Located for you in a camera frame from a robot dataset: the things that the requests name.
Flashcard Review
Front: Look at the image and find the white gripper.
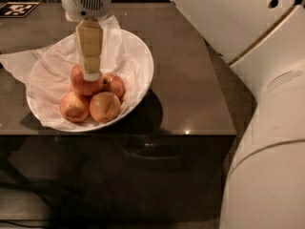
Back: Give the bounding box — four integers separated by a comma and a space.
61, 0, 112, 82

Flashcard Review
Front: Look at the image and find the red apple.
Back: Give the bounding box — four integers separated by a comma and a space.
102, 73, 125, 99
71, 65, 104, 96

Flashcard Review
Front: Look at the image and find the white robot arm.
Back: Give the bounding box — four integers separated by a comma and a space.
170, 0, 305, 229

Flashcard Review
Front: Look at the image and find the white bowl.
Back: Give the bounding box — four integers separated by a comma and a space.
27, 31, 153, 133

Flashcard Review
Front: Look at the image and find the front right yellow-red apple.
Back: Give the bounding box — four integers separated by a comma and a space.
90, 92, 120, 123

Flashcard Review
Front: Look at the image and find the yellow-red apple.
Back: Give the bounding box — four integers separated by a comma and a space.
90, 92, 120, 123
59, 92, 90, 122

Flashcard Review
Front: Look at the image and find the front left yellow-red apple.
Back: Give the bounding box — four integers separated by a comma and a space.
59, 92, 90, 122

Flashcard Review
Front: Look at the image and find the white tissue paper liner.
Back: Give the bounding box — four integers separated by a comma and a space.
1, 16, 146, 132

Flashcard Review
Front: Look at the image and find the black white fiducial marker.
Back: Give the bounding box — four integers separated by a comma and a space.
0, 2, 39, 18

